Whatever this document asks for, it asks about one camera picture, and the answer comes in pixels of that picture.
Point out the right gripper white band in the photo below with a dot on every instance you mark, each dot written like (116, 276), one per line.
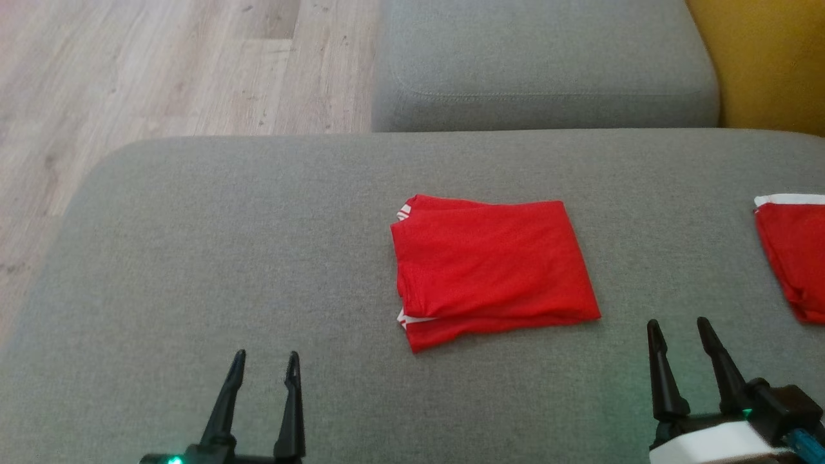
(709, 444)

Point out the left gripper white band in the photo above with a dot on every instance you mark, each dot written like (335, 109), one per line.
(213, 456)

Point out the red basketball jersey number 23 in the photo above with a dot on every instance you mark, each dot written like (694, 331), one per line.
(490, 264)

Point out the large grey sofa seat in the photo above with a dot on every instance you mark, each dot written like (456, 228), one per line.
(258, 258)

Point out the red shorts with white band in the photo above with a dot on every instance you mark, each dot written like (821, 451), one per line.
(796, 258)

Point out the wide yellow sofa backrest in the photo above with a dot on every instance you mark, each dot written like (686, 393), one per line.
(767, 58)

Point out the grey sofa seat cushion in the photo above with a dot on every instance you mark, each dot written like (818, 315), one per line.
(541, 58)

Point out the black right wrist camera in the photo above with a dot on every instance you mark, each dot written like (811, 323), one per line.
(786, 406)

